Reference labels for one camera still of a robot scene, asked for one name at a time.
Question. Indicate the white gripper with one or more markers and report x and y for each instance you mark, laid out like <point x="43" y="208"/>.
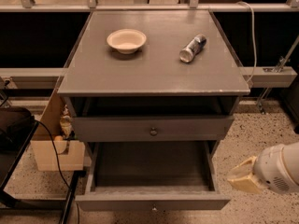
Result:
<point x="270" y="168"/>

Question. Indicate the grey drawer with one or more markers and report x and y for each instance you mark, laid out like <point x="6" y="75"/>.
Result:
<point x="131" y="119"/>
<point x="151" y="176"/>

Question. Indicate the grey top drawer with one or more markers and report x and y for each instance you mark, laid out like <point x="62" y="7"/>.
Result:
<point x="131" y="119"/>

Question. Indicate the grey wooden drawer cabinet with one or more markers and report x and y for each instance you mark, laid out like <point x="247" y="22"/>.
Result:
<point x="155" y="70"/>

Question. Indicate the silver blue drink can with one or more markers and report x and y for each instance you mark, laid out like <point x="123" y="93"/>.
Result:
<point x="193" y="48"/>

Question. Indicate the white paper bowl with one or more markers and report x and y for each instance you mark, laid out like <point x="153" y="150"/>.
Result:
<point x="127" y="41"/>

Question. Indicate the cardboard box with items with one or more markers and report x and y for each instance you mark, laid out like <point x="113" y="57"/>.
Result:
<point x="53" y="152"/>

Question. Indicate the black cart with bag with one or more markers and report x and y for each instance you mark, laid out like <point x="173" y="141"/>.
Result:
<point x="17" y="127"/>

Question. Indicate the aluminium frame rail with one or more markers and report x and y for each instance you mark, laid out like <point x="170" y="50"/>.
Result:
<point x="31" y="78"/>

